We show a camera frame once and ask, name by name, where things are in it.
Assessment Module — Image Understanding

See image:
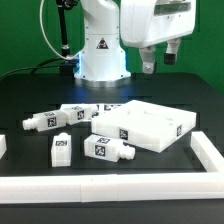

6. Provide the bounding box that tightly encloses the black cable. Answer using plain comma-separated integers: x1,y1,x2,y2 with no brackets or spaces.
0,57,76,81

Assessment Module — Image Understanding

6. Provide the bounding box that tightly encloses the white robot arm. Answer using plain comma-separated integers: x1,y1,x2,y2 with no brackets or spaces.
74,0,196,87

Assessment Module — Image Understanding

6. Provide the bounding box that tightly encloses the white U-shaped fence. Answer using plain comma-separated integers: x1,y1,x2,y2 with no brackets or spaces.
0,131,224,204

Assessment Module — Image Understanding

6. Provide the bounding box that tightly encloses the black camera pole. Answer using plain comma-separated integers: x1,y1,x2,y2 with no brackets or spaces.
55,0,78,57

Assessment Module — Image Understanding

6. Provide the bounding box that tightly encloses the white cable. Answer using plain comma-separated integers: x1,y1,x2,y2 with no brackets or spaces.
39,0,81,61

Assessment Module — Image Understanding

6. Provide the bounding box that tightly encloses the white tag sheet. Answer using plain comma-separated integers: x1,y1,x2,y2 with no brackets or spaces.
59,103,125,116

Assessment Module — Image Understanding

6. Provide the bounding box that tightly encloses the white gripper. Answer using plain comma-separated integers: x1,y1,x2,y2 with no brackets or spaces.
120,0,196,74

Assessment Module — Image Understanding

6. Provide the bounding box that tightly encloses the white square tabletop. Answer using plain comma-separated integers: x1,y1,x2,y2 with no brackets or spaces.
91,100,196,153

